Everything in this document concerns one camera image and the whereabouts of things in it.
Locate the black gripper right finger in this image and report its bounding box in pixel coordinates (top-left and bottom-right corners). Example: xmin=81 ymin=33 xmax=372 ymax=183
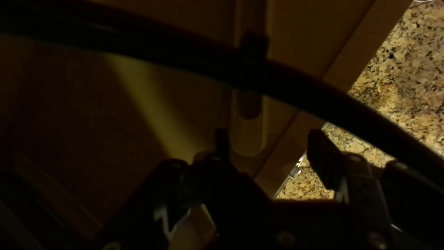
xmin=307 ymin=128 xmax=444 ymax=250

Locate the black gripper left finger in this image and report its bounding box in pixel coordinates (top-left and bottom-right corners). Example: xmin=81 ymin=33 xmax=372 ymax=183
xmin=95 ymin=128 xmax=299 ymax=250

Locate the wooden wall cupboard with shelves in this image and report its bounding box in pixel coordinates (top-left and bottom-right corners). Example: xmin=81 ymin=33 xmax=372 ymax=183
xmin=0 ymin=0 xmax=415 ymax=250

